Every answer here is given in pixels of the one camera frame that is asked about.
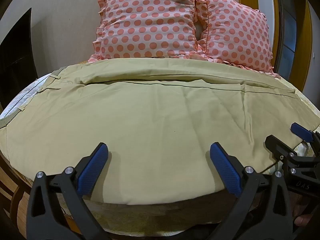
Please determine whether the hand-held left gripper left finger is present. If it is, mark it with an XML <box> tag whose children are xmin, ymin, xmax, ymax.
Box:
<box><xmin>29</xmin><ymin>142</ymin><xmax>110</xmax><ymax>240</ymax></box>

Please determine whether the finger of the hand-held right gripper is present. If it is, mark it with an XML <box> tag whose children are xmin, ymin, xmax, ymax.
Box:
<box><xmin>291</xmin><ymin>122</ymin><xmax>320</xmax><ymax>153</ymax></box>
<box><xmin>265</xmin><ymin>135</ymin><xmax>297</xmax><ymax>167</ymax></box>

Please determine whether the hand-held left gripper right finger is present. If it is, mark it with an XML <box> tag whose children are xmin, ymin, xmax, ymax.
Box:
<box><xmin>209</xmin><ymin>142</ymin><xmax>293</xmax><ymax>240</ymax></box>

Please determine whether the person's right hand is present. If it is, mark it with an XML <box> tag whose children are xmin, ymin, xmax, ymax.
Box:
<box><xmin>291</xmin><ymin>192</ymin><xmax>320</xmax><ymax>228</ymax></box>

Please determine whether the glass window pane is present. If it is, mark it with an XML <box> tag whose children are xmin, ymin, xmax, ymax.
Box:
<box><xmin>279</xmin><ymin>0</ymin><xmax>311</xmax><ymax>90</ymax></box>

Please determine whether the small pink polka dot pillow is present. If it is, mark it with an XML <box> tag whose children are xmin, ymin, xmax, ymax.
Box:
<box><xmin>194</xmin><ymin>0</ymin><xmax>278</xmax><ymax>78</ymax></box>

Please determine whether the large pink polka dot pillow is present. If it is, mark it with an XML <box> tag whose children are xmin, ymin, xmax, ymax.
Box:
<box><xmin>88</xmin><ymin>0</ymin><xmax>209</xmax><ymax>62</ymax></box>

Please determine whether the wooden bed frame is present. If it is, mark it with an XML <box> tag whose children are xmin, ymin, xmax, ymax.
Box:
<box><xmin>0</xmin><ymin>152</ymin><xmax>38</xmax><ymax>233</ymax></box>

